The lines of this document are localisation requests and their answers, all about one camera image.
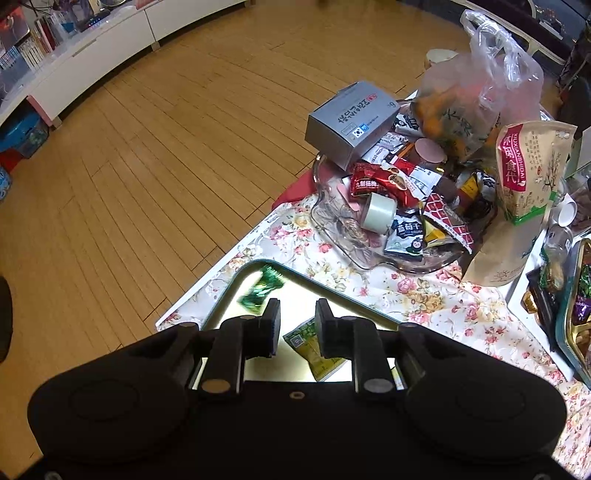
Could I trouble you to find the teal tin lid tray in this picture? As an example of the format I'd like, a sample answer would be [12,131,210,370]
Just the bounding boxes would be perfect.
[202,260,398,382]

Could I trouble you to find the white tv cabinet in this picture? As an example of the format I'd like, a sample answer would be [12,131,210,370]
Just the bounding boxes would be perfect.
[1,0,238,126]

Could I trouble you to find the grey cardboard box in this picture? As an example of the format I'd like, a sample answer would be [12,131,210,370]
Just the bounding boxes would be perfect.
[304,81,401,171]

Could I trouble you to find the kraft paper snack bag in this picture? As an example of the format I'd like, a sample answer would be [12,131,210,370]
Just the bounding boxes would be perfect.
[463,120,577,287]

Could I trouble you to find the clear glass bowl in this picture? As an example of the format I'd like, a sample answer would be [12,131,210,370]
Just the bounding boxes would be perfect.
[311,154,465,275]

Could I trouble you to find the white tape roll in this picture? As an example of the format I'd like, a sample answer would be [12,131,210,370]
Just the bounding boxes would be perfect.
[361,193,398,235]

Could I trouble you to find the gold teal snack tin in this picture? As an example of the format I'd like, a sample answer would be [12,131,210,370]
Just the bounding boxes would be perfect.
[555,237,590,387]

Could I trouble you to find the floral tablecloth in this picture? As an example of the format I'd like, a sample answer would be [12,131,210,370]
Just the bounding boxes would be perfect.
[155,195,590,479]

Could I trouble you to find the clear plastic bag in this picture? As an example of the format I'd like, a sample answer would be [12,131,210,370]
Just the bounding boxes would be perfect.
[412,9,544,162]

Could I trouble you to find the clear plastic jar white lid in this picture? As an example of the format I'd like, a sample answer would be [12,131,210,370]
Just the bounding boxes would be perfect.
[543,194,577,263]

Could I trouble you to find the red snack packet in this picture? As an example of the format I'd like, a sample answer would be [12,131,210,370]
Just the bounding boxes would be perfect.
[349,162,421,209]

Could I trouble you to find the yellow green snack packet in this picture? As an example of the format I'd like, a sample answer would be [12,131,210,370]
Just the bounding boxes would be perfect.
[283,318,346,382]

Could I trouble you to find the dark blue snack packet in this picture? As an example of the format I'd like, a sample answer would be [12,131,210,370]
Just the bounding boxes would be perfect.
[384,210,425,261]

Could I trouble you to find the green foil candy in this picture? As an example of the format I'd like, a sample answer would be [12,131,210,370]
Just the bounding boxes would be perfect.
[238,265,284,314]

